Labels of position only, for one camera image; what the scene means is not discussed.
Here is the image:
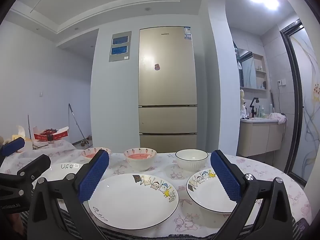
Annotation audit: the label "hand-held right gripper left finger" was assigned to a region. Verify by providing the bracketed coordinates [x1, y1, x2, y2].
[27, 149, 110, 240]

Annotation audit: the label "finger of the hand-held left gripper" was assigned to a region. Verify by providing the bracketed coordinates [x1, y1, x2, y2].
[0, 138, 26, 167]
[17, 154, 51, 184]

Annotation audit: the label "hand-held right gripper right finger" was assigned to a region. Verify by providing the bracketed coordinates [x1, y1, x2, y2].
[210, 149, 294, 240]

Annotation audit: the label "pink strawberry print bowl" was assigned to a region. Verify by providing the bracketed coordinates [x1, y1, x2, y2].
[123, 147, 157, 171]
[81, 147, 112, 161]

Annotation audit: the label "small deep cartoon print plate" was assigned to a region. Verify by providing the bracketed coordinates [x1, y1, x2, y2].
[186, 169, 241, 214]

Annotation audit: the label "plain white plate black rim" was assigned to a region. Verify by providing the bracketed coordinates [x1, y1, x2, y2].
[36, 162, 85, 205]

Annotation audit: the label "white ribbed bowl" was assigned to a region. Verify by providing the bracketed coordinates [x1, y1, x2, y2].
[175, 149, 209, 172]

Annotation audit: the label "large cartoon print plate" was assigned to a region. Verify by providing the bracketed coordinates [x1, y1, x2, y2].
[88, 173, 179, 230]

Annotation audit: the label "red cardboard box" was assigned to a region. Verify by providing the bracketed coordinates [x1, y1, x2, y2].
[33, 126, 70, 141]

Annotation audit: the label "beige vanity cabinet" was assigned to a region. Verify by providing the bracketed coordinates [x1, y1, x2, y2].
[237, 118, 286, 157]

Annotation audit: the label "mop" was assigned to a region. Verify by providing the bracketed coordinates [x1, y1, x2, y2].
[68, 103, 88, 146]

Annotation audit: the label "white tablecloth pink print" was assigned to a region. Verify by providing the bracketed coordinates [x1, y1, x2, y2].
[0, 140, 313, 240]

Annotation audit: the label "black faucet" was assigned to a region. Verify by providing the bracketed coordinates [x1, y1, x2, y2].
[248, 97, 261, 118]

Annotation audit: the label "pink towel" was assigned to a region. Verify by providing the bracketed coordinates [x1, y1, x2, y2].
[268, 112, 288, 125]

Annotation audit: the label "dark flat device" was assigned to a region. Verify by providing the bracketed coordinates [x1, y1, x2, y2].
[294, 217, 312, 236]

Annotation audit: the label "gold refrigerator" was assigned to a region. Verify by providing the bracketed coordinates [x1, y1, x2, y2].
[138, 26, 198, 154]

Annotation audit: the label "bathroom mirror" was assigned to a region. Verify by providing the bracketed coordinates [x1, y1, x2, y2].
[237, 48, 257, 89]

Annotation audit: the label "flower print glass door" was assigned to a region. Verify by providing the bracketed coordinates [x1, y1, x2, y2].
[279, 19, 320, 188]

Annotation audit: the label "wall shelf niche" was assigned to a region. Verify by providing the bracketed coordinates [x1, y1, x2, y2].
[252, 52, 268, 90]

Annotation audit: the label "grey wall panel blue screens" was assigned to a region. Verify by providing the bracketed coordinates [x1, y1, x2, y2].
[108, 31, 132, 62]

